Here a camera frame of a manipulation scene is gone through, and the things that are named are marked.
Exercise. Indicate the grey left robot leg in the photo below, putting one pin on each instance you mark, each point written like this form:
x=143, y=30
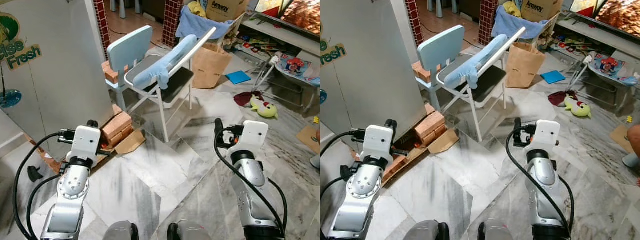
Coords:
x=425, y=232
x=120, y=232

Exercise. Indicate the flat brown cardboard piece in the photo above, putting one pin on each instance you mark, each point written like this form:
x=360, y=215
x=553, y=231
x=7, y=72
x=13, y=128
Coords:
x=445, y=141
x=131, y=142

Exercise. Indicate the brown cardboard sheet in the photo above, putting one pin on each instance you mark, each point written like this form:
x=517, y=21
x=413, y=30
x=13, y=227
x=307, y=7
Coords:
x=309, y=137
x=622, y=135

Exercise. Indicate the light blue plastic chair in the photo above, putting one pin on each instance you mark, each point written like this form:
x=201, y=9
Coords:
x=127, y=50
x=440, y=47

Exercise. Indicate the grey right robot leg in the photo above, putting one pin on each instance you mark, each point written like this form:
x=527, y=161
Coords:
x=190, y=232
x=497, y=232

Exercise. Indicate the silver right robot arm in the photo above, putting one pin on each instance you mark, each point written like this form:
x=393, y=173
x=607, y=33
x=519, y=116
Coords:
x=545, y=172
x=252, y=172

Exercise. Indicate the grey robot leg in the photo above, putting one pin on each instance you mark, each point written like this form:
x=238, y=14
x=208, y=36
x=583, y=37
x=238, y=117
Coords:
x=120, y=232
x=190, y=232
x=497, y=232
x=425, y=232

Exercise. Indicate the white folding chair black seat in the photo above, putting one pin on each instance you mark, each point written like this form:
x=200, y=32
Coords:
x=487, y=82
x=177, y=80

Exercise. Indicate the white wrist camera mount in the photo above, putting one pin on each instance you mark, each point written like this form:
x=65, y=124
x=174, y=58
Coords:
x=378, y=142
x=546, y=134
x=254, y=135
x=87, y=142

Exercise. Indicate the white cluttered shelf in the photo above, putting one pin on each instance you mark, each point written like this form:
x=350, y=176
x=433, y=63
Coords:
x=280, y=32
x=595, y=32

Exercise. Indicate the red brick stack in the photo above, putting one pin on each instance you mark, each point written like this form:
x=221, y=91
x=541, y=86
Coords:
x=110, y=74
x=421, y=72
x=430, y=127
x=117, y=129

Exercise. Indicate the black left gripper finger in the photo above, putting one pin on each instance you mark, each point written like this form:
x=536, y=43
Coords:
x=106, y=150
x=400, y=151
x=391, y=123
x=92, y=124

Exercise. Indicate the white fridge with green sticker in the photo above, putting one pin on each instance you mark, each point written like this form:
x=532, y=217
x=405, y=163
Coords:
x=370, y=65
x=60, y=65

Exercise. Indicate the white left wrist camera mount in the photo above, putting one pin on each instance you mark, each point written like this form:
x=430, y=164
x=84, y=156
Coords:
x=378, y=142
x=87, y=142

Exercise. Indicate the brown paper bag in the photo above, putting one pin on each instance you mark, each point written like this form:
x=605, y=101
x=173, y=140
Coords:
x=210, y=67
x=524, y=67

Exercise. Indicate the yellow plush toy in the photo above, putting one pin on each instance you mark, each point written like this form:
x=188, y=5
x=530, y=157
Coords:
x=265, y=108
x=579, y=107

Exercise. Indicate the red tiled pillar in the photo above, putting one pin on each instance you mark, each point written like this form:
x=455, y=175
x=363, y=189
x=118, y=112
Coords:
x=412, y=20
x=487, y=20
x=101, y=25
x=171, y=20

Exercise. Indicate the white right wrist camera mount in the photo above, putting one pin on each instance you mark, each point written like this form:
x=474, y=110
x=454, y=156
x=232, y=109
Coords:
x=254, y=135
x=546, y=134

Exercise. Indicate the Amway cardboard box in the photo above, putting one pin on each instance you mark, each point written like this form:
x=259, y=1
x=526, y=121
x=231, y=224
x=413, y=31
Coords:
x=225, y=10
x=540, y=10

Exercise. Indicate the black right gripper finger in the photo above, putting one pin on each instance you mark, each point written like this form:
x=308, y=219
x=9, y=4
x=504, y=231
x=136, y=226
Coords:
x=219, y=127
x=518, y=126

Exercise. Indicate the flat blue pad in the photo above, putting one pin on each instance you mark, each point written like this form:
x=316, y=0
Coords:
x=238, y=77
x=553, y=77

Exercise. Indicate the baby chair with printed seat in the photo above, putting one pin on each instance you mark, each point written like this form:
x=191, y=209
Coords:
x=612, y=65
x=295, y=65

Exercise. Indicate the flat television screen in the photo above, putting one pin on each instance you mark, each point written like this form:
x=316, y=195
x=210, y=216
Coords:
x=300, y=15
x=620, y=15

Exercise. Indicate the yellow cloth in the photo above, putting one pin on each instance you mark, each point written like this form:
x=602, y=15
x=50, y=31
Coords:
x=196, y=9
x=511, y=9

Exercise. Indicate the dark red cloth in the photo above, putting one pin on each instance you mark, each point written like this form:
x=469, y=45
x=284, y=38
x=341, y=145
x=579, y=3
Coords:
x=556, y=98
x=243, y=98

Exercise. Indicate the blue towel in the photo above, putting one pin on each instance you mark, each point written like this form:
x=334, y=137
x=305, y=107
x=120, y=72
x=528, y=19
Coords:
x=197, y=25
x=512, y=25

